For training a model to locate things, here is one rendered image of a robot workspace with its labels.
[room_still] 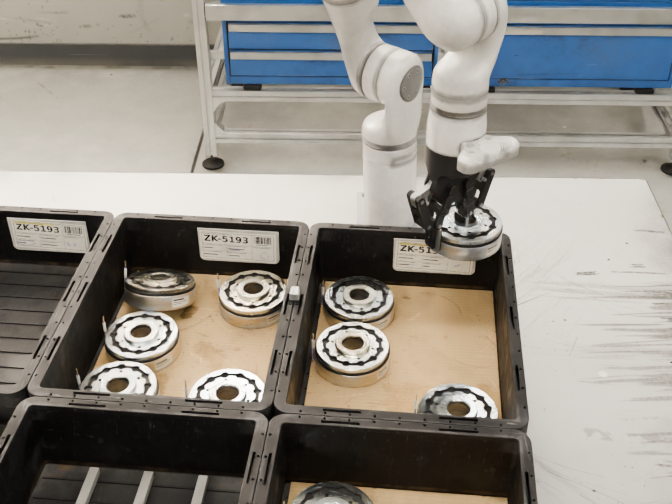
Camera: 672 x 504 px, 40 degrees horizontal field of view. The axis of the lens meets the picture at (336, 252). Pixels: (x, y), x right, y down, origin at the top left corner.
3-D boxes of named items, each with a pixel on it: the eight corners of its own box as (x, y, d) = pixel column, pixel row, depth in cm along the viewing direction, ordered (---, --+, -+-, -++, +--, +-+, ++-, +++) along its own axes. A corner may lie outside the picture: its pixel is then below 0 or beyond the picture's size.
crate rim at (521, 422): (311, 234, 142) (310, 221, 140) (508, 245, 139) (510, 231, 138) (272, 426, 109) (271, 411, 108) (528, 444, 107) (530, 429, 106)
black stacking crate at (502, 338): (312, 284, 147) (311, 225, 140) (500, 295, 145) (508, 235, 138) (276, 479, 115) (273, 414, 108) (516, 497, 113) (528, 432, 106)
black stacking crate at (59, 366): (128, 273, 149) (118, 215, 143) (310, 284, 147) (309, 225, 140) (42, 461, 117) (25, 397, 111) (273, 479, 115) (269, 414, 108)
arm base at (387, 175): (361, 205, 169) (359, 124, 159) (411, 201, 170) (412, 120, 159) (367, 235, 162) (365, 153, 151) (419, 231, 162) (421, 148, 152)
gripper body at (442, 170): (461, 116, 122) (455, 177, 127) (411, 135, 118) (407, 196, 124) (500, 139, 117) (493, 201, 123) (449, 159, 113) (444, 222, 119)
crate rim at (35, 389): (119, 224, 144) (117, 211, 142) (310, 234, 142) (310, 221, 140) (26, 409, 112) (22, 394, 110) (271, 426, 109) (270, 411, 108)
